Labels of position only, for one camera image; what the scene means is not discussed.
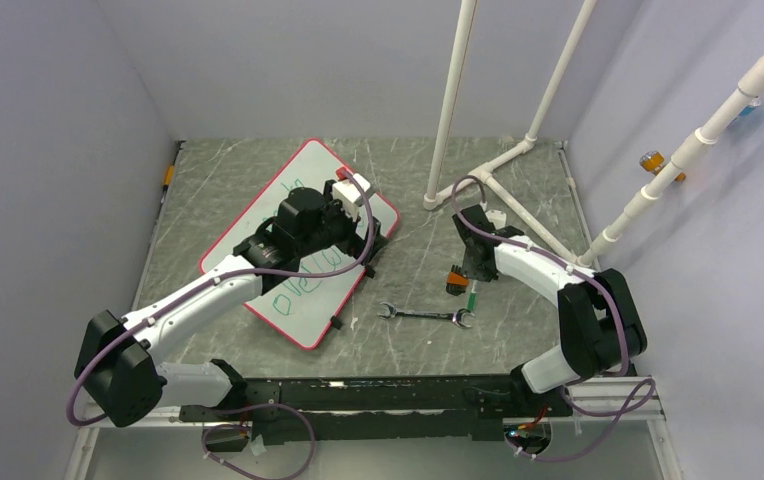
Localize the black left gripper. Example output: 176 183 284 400
297 181 387 264

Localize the green marker cap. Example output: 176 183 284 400
467 293 477 312

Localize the pink framed whiteboard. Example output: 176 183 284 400
199 139 365 350

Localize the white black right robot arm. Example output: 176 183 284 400
453 205 648 415

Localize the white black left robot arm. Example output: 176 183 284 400
74 178 387 427

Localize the black whiteboard clip left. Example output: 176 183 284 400
330 315 343 330

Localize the black orange hex key set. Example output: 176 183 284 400
445 264 470 296

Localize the silver open-end wrench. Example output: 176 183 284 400
377 302 476 329

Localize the aluminium base extrusion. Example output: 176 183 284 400
556 377 664 420

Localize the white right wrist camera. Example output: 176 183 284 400
485 209 507 230

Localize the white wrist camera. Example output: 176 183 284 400
485 209 507 230
332 167 376 222

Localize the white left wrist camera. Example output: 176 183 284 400
332 167 376 222

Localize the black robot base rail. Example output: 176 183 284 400
179 373 572 445

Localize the white PVC pipe frame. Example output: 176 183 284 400
423 1 605 260

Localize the orange wall fitting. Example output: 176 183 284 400
639 150 665 175

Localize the blue wall fitting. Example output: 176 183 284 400
738 97 762 118

